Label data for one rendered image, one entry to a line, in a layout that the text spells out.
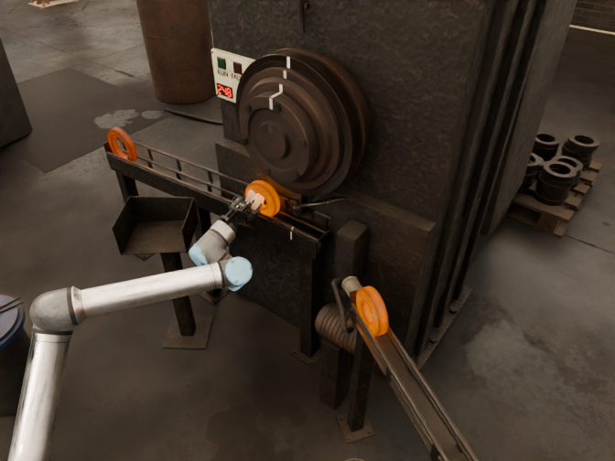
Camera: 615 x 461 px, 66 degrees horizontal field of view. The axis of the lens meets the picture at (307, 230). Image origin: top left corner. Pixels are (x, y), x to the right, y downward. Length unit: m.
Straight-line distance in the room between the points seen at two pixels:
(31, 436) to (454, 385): 1.60
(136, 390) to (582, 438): 1.84
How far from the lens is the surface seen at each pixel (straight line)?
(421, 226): 1.57
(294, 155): 1.47
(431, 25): 1.38
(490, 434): 2.19
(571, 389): 2.45
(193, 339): 2.36
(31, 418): 1.74
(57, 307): 1.56
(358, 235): 1.62
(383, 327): 1.46
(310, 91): 1.42
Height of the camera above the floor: 1.83
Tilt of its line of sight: 39 degrees down
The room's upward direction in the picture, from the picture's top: straight up
